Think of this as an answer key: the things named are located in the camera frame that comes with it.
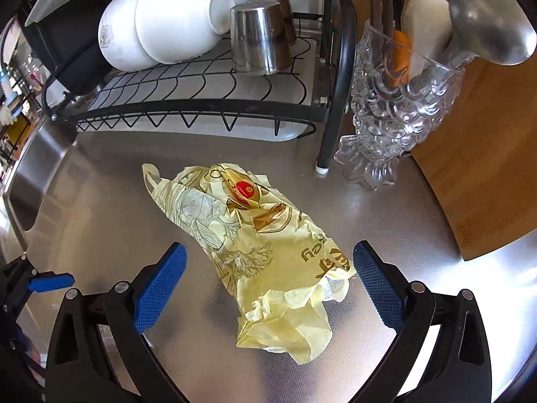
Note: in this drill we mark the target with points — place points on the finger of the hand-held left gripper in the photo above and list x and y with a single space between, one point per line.
50 282

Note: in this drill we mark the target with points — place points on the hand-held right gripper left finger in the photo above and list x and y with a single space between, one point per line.
161 285

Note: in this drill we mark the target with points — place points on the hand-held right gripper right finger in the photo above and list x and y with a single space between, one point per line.
377 285

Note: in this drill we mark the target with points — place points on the yellow printed plastic bag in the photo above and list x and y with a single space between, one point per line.
260 260

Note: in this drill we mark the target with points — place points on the stainless steel sink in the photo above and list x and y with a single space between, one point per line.
29 176

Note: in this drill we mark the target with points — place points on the clear glass utensil holder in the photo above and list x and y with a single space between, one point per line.
398 126

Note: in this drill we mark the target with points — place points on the wooden cutting board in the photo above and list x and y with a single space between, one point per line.
495 155

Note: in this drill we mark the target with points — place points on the white ceramic bowl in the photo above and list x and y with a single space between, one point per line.
180 12
121 33

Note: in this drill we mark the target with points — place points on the stainless steel cup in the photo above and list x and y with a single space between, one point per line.
258 37
285 12

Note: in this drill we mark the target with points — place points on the white rice spoon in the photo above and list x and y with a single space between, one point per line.
426 21

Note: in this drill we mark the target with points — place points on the metal ladle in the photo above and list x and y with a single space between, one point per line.
491 16

